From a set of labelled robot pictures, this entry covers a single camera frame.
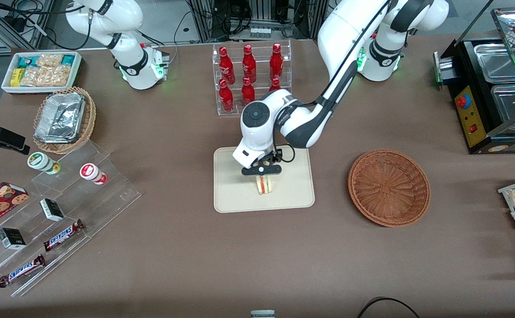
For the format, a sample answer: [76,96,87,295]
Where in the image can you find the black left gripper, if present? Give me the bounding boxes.
[241,150,283,181]

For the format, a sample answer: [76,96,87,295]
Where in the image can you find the triangular sandwich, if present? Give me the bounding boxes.
[256,175,274,195]

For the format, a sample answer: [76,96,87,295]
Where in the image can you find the beige plastic tray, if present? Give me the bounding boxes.
[214,146,315,213]

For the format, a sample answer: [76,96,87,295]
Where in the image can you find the light wicker basket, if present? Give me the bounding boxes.
[33,87,97,155]

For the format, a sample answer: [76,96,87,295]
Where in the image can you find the dark brown wicker basket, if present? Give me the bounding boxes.
[348,149,431,228]

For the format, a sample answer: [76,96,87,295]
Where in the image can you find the green lid yogurt cup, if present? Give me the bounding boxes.
[27,152,61,175]

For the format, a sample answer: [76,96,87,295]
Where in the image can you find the aluminium foil containers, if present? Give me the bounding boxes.
[35,92,86,144]

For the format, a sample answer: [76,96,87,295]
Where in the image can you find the white plastic snack bin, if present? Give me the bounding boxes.
[2,51,83,94]

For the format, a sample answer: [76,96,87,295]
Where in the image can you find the small black box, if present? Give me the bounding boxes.
[0,228,27,250]
[40,198,65,222]

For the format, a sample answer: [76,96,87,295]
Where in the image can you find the clear rice cracker pack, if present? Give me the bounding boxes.
[36,54,64,68]
[43,65,72,87]
[20,66,46,87]

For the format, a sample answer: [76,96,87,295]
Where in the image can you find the red lid yogurt cup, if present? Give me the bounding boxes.
[80,163,108,185]

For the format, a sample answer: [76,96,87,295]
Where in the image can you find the clear acrylic step display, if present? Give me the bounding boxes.
[0,140,142,297]

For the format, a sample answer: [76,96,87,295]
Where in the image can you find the snickers chocolate bar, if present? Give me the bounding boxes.
[43,220,85,252]
[0,254,46,288]

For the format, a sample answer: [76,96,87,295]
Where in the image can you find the clear acrylic bottle rack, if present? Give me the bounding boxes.
[212,40,292,116]

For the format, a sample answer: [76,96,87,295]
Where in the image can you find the black food warmer machine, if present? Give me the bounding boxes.
[433,8,515,155]

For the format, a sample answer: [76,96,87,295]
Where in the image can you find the aluminium frame rack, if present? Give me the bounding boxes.
[186,0,329,43]

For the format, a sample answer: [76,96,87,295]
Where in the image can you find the black cable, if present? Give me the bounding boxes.
[357,297,421,318]

